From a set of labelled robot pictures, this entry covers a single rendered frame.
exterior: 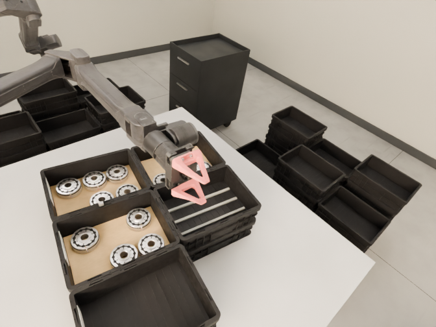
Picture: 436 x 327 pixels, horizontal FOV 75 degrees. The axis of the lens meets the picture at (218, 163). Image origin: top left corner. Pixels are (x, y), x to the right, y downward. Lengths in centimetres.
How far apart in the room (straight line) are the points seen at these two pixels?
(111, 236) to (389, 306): 194
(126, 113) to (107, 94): 12
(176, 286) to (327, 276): 71
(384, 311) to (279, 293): 121
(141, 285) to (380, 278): 188
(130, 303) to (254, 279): 54
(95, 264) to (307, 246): 97
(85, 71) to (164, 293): 79
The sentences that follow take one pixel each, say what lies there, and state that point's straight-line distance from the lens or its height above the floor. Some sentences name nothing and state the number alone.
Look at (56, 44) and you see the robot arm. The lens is 159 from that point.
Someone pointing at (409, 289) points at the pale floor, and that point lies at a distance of 267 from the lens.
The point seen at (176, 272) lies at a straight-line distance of 119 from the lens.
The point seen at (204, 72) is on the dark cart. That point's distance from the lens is 257.
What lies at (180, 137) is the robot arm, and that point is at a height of 147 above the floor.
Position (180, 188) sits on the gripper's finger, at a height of 142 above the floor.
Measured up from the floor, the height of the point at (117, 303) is 83.
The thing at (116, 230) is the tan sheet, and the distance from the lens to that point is 130.
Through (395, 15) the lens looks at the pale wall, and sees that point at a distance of 378.
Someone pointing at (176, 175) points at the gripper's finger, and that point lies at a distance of 61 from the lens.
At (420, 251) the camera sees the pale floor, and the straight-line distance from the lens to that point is 297.
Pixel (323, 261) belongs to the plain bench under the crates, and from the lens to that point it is 153.
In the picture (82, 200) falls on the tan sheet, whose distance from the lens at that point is 143.
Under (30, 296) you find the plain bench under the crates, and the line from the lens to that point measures 140.
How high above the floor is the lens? 190
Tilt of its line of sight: 43 degrees down
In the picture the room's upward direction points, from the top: 10 degrees clockwise
